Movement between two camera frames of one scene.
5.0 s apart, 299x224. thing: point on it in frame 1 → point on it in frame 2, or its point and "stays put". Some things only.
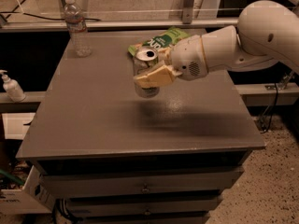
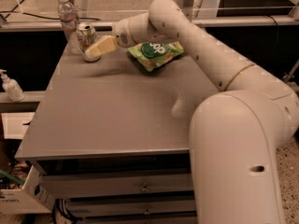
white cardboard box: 35,198 stays put
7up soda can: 146,62 → 86,33
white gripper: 187,58 → 122,35
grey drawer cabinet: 107,156 stays put
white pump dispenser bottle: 12,87 stays put
